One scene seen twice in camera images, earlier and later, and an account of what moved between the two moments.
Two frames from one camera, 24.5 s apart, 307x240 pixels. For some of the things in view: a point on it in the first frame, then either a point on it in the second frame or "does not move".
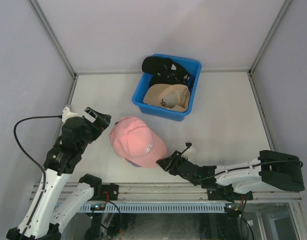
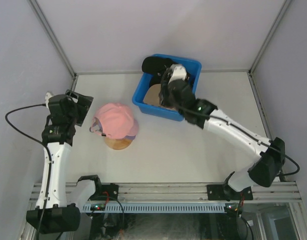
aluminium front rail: [188, 193] does not move
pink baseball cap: [134, 140] to [113, 120]
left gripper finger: [102, 121] to [84, 103]
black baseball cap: [164, 70] does not move
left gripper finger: [90, 114] to [73, 95]
